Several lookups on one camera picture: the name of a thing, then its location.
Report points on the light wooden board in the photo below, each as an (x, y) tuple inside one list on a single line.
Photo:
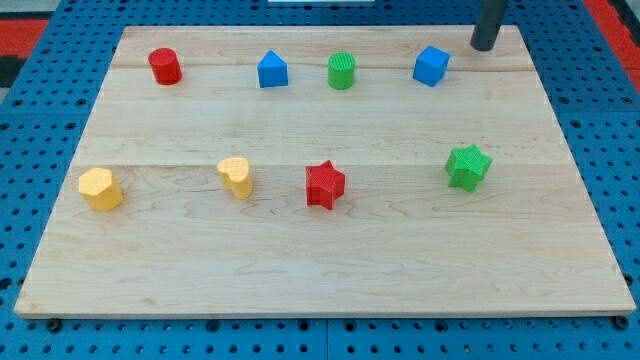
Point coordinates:
[(400, 243)]

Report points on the green star block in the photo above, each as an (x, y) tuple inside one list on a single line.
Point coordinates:
[(467, 167)]

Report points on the dark grey cylindrical pointer rod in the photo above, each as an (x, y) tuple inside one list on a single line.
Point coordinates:
[(488, 24)]

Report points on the blue triangular prism block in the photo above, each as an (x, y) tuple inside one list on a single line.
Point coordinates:
[(272, 71)]

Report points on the blue cube block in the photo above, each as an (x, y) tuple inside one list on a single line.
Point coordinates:
[(430, 66)]

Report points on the yellow hexagon block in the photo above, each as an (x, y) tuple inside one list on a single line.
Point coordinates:
[(100, 189)]

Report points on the green cylinder block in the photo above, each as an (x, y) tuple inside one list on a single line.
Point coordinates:
[(341, 70)]

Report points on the yellow heart block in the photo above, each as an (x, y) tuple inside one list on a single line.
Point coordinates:
[(236, 176)]

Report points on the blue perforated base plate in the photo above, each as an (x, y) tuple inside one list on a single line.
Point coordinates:
[(45, 111)]

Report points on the red cylinder block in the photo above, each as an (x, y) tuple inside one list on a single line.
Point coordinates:
[(165, 66)]

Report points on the red star block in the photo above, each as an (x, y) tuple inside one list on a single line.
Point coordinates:
[(324, 185)]

